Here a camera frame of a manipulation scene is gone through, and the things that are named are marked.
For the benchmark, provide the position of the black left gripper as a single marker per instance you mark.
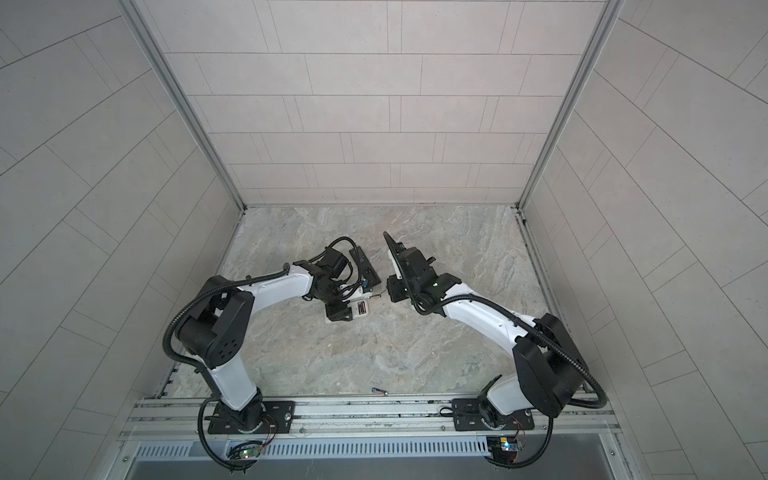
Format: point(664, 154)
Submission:
point(340, 313)

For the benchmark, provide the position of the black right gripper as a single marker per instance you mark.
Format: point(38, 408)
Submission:
point(393, 291)

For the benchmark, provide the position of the red white remote control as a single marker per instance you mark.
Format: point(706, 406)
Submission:
point(354, 309)

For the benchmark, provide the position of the black remote control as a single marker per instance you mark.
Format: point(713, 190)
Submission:
point(369, 277)

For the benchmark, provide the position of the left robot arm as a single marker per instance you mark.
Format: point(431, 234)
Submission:
point(209, 332)

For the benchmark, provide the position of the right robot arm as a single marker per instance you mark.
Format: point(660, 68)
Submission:
point(549, 368)

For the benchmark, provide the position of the right circuit board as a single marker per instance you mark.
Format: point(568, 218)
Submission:
point(503, 450)

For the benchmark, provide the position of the circuit board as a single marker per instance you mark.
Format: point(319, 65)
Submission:
point(503, 450)
point(247, 451)

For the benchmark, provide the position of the left circuit board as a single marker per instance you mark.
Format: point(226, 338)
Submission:
point(247, 451)

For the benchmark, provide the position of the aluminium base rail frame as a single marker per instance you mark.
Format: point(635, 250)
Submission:
point(310, 417)

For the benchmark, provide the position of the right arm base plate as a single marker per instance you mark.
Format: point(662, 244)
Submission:
point(475, 414)

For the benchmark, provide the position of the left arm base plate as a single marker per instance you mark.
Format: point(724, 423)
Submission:
point(265, 417)

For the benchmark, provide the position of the aluminium corner post left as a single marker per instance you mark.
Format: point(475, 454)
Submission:
point(141, 32)

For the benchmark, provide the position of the aluminium corner post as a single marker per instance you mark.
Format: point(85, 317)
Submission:
point(141, 32)
point(605, 22)

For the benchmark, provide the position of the aluminium corner post right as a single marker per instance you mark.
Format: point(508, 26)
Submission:
point(605, 22)

